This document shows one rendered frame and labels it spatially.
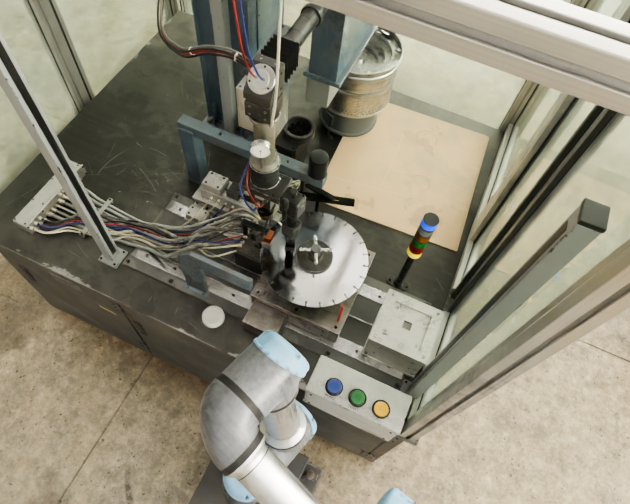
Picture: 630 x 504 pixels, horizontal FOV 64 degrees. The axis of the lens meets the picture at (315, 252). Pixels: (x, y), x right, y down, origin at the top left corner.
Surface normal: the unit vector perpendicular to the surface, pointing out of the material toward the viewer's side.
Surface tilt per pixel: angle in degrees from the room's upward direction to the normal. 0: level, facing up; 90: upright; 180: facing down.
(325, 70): 90
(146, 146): 0
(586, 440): 0
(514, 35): 90
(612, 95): 90
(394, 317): 0
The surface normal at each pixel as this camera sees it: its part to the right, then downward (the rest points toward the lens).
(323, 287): 0.07, -0.48
